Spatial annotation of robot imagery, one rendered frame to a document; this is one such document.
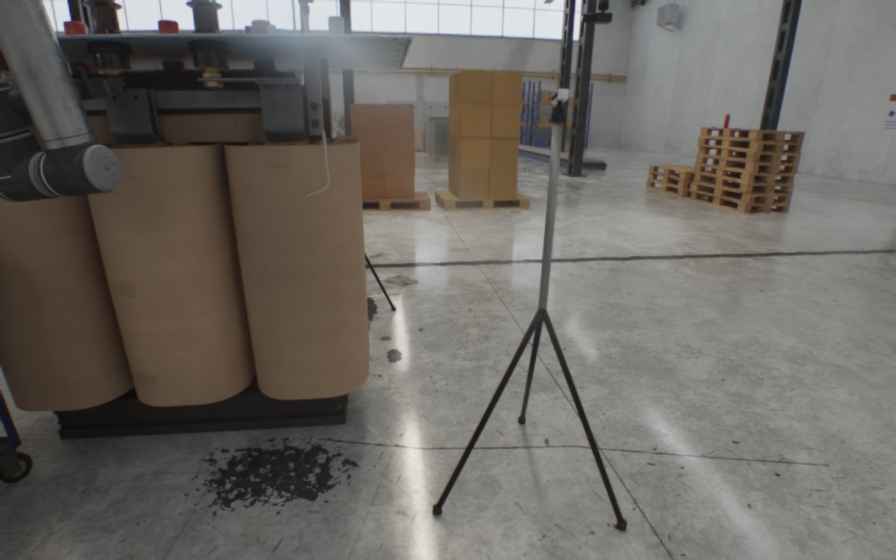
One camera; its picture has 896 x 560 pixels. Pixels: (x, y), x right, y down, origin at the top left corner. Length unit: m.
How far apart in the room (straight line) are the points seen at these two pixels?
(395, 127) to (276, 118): 4.66
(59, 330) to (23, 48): 0.95
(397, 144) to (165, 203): 4.74
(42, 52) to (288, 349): 1.01
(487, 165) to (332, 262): 4.81
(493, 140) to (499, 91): 0.62
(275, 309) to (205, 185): 0.44
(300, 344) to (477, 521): 0.80
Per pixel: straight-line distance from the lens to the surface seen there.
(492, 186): 6.21
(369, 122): 6.09
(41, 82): 1.25
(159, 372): 1.81
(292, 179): 1.45
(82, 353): 1.92
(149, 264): 1.65
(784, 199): 8.14
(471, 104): 6.08
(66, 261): 1.82
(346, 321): 1.60
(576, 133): 10.67
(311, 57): 1.55
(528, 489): 1.66
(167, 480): 1.88
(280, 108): 1.48
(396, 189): 6.14
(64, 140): 1.25
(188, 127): 1.67
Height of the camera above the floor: 1.15
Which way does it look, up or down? 20 degrees down
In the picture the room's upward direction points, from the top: 1 degrees clockwise
